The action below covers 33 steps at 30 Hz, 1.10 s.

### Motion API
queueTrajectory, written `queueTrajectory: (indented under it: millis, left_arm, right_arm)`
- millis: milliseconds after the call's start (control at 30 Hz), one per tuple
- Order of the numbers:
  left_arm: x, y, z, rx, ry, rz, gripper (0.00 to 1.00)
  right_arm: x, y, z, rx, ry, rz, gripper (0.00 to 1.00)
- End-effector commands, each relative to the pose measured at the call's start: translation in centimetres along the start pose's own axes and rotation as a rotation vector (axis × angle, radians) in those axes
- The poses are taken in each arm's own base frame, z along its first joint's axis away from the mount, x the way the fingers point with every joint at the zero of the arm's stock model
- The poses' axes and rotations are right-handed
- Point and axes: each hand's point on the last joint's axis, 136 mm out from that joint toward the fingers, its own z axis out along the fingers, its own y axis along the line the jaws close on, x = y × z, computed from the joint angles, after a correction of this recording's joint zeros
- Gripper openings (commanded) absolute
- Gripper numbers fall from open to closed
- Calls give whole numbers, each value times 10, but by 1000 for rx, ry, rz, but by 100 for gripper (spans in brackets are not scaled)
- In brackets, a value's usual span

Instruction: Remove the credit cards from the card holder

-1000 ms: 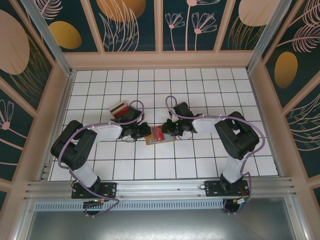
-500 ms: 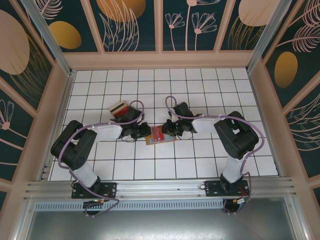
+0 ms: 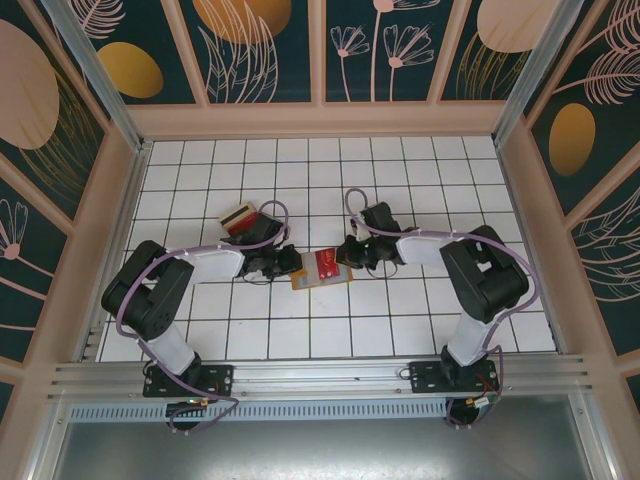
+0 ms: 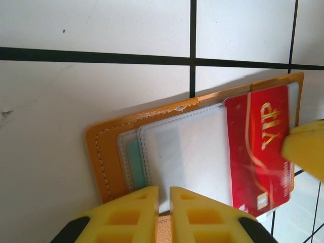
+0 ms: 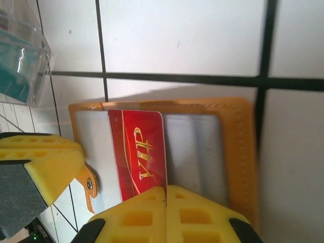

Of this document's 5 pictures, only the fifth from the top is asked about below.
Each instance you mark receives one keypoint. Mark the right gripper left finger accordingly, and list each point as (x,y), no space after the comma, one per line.
(157,202)

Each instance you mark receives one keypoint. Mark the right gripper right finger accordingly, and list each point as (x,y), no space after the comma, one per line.
(215,215)

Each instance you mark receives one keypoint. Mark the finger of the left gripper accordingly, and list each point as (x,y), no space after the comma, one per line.
(50,157)

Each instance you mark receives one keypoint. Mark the red VIP card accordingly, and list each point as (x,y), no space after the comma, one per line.
(141,152)

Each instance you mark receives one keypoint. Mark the tan leather card holder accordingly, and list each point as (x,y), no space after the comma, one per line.
(240,152)

